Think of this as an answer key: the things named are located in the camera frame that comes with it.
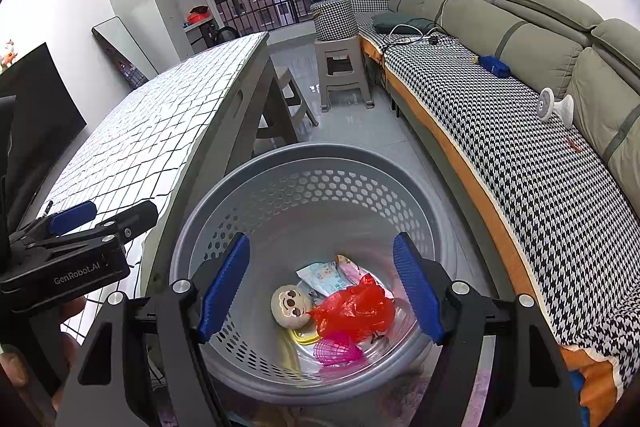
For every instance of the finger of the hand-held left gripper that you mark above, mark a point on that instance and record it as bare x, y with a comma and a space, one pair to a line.
130, 217
72, 214

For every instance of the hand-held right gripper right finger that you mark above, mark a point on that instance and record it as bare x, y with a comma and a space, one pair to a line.
417, 287

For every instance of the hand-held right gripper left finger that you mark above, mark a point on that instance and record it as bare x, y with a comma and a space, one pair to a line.
225, 287

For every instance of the red plastic bag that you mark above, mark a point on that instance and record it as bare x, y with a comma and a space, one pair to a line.
357, 307

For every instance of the pink snack wrapper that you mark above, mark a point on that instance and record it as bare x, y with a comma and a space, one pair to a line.
352, 269

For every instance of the wet wipes packet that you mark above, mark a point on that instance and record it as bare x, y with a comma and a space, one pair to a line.
322, 277

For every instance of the pink plastic mesh piece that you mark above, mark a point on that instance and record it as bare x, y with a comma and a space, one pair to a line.
337, 349

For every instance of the grey perforated plastic basket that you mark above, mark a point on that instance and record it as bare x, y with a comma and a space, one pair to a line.
300, 187

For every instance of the person's left hand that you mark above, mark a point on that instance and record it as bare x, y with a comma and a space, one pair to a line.
12, 369

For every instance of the white checked tablecloth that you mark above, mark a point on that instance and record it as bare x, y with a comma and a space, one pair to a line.
160, 132

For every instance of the black television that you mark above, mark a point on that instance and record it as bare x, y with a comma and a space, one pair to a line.
45, 107

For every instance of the grey folding table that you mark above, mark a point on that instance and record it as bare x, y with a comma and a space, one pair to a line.
235, 117

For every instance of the houndstooth sofa cover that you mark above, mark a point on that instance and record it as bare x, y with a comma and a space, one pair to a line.
500, 157

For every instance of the leaning standing mirror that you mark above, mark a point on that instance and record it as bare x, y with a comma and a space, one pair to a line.
125, 52

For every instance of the white cabinet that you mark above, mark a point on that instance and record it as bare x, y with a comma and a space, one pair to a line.
200, 37

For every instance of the black round fan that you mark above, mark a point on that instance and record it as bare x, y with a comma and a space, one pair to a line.
226, 35

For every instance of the red basin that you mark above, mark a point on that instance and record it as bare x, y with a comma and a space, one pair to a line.
198, 15

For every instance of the beige plastic stool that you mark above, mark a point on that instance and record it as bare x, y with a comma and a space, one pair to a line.
345, 77

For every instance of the small white fan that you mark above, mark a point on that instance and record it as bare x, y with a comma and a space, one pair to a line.
550, 104

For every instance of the blue object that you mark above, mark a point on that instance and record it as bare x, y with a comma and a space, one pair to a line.
494, 66

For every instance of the black power strip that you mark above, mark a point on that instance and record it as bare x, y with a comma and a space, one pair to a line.
425, 42

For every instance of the dark teal cushion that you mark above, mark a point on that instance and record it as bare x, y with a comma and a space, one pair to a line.
400, 24

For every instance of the olive green sofa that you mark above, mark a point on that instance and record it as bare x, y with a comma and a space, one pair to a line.
525, 37

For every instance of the houndstooth storage pouffe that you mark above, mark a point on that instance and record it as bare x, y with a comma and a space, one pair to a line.
334, 21

